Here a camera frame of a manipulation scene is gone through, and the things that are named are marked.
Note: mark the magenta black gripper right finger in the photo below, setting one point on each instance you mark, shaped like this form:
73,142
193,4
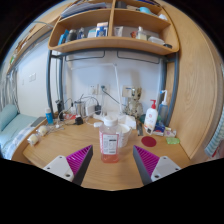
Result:
151,167

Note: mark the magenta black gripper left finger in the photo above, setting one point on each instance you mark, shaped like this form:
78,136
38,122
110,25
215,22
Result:
72,167

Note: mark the dark red round coaster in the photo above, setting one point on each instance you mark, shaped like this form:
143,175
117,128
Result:
148,141

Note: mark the green sponge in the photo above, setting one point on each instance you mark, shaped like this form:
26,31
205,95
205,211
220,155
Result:
172,140

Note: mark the white round container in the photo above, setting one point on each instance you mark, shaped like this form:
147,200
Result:
124,132

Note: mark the white tissue pack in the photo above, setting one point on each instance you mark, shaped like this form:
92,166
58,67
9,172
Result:
127,120

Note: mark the clear bottle with pink liquid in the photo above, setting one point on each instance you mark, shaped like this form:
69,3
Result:
109,138

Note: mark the white pump bottle red cap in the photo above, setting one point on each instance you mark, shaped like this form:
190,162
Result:
151,118

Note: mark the black power adapter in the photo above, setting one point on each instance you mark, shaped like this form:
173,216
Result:
78,120

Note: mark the white round object on desk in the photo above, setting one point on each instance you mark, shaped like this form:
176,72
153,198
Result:
43,130

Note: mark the white robot figurine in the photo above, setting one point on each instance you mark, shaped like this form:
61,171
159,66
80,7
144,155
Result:
134,107

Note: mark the blue spray bottle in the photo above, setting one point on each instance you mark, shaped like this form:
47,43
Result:
163,107

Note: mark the metal cup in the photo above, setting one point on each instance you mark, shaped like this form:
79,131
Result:
80,108

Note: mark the small blue bottle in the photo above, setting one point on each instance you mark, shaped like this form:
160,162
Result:
49,116

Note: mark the teal pillow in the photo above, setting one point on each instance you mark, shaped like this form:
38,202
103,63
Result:
8,113

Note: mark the wooden wardrobe side panel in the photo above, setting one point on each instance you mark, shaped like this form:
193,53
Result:
200,94

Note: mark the white cup on shelf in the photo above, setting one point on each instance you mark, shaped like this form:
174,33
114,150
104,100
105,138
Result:
118,31

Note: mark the blue box on shelf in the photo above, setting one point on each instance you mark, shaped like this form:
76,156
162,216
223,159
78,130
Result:
102,29

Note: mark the white wall socket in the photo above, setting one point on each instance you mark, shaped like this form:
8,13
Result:
93,89

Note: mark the metal bed frame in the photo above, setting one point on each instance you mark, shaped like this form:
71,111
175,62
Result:
173,58

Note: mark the wooden wall shelf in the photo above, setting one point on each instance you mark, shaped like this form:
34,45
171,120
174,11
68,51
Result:
146,27

